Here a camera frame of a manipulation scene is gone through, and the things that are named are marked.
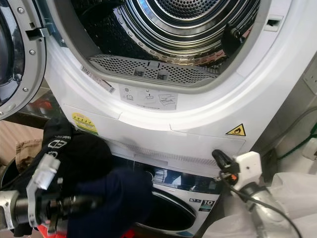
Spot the black printed garment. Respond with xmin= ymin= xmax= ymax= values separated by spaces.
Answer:
xmin=12 ymin=118 xmax=114 ymax=199

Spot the white washing machine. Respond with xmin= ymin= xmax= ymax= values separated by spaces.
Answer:
xmin=109 ymin=159 xmax=243 ymax=238

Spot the yellow flame triangle sticker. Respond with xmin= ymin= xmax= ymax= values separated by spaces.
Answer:
xmin=225 ymin=123 xmax=247 ymax=137

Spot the white tumble dryer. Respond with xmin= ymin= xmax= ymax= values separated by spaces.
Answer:
xmin=42 ymin=0 xmax=317 ymax=167

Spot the black laundry basket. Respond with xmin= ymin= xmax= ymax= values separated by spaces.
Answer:
xmin=0 ymin=159 xmax=20 ymax=189

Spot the khaki garment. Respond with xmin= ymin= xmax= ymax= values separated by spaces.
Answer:
xmin=16 ymin=140 xmax=45 ymax=172

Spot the white plastic bag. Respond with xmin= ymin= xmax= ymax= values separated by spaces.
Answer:
xmin=198 ymin=171 xmax=317 ymax=238

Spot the yellow green warning sticker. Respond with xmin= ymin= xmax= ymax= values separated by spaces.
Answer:
xmin=71 ymin=112 xmax=100 ymax=136

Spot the white instruction sticker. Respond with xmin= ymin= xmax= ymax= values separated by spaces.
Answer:
xmin=119 ymin=84 xmax=179 ymax=111

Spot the white barcode label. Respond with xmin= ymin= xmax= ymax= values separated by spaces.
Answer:
xmin=81 ymin=65 xmax=115 ymax=94

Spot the grey perforated lint filter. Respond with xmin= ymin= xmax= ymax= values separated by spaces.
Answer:
xmin=88 ymin=54 xmax=221 ymax=87

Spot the steel dryer drum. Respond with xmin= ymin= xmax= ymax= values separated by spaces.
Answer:
xmin=69 ymin=0 xmax=263 ymax=70

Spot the round glass dryer door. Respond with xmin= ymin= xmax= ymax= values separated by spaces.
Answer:
xmin=0 ymin=0 xmax=48 ymax=119

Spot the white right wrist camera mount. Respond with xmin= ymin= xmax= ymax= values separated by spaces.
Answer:
xmin=234 ymin=151 xmax=263 ymax=191

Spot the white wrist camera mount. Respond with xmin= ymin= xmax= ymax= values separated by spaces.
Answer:
xmin=234 ymin=151 xmax=263 ymax=191
xmin=27 ymin=154 xmax=61 ymax=231

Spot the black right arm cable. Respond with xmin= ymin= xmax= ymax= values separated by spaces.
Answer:
xmin=220 ymin=174 xmax=303 ymax=238

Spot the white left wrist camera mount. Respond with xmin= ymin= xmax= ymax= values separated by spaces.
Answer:
xmin=27 ymin=154 xmax=61 ymax=231

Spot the green wire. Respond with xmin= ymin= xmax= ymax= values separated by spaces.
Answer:
xmin=276 ymin=134 xmax=317 ymax=160

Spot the white wall socket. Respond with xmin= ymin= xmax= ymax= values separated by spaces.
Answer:
xmin=302 ymin=62 xmax=317 ymax=95

